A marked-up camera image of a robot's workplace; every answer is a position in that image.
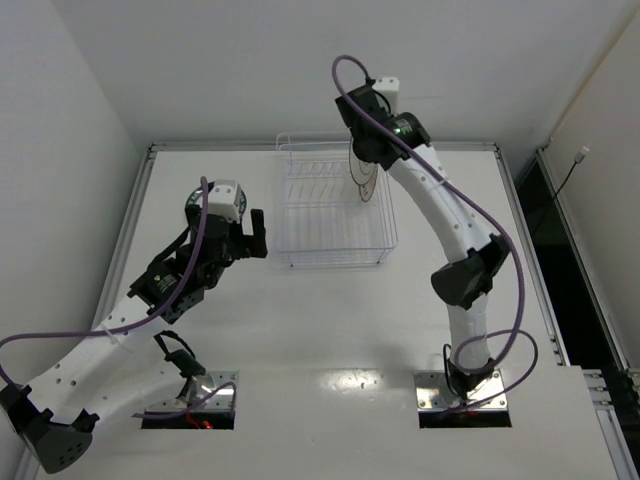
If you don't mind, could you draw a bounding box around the white plate with dark rim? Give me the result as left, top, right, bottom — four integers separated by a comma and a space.
348, 146, 378, 186

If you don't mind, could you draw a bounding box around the plate with orange sunburst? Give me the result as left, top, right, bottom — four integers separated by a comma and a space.
359, 165, 379, 202

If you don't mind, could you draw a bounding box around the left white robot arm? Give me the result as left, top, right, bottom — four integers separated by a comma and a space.
1, 202, 268, 474

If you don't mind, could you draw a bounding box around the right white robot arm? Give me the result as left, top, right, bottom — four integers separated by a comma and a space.
335, 83, 509, 400

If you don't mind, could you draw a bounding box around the plate with green lettering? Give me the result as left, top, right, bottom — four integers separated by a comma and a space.
183, 179, 249, 221

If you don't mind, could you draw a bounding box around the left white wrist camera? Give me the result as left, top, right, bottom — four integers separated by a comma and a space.
207, 180, 242, 223

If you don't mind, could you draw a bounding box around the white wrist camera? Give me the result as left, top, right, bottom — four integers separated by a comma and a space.
207, 180, 242, 223
373, 76, 400, 114

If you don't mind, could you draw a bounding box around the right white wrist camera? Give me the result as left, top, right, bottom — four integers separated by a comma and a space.
373, 76, 400, 114

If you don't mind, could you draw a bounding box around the white wire dish rack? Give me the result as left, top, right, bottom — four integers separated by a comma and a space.
276, 131, 398, 269

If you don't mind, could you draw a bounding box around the left black base cable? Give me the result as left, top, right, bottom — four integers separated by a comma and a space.
152, 330, 207, 376

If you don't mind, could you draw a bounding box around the black base cable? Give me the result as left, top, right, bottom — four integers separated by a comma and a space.
152, 330, 207, 376
441, 341, 459, 396

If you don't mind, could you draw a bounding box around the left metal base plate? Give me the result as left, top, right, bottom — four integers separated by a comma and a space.
144, 371, 239, 418

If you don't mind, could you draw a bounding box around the metal base plate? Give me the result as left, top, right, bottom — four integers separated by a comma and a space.
144, 371, 239, 418
414, 370, 508, 413

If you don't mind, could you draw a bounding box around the black cable with white plug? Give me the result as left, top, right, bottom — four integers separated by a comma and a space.
552, 145, 590, 201

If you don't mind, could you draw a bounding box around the right black base cable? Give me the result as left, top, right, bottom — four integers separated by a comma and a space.
441, 341, 459, 396

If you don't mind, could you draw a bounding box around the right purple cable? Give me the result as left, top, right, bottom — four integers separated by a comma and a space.
332, 55, 540, 416

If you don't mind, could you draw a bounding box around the purple cable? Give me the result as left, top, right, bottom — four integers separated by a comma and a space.
332, 55, 540, 416
0, 175, 236, 417

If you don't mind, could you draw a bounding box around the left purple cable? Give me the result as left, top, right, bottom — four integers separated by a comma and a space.
0, 175, 236, 417

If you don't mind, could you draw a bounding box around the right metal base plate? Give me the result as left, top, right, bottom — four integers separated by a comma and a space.
414, 370, 508, 413

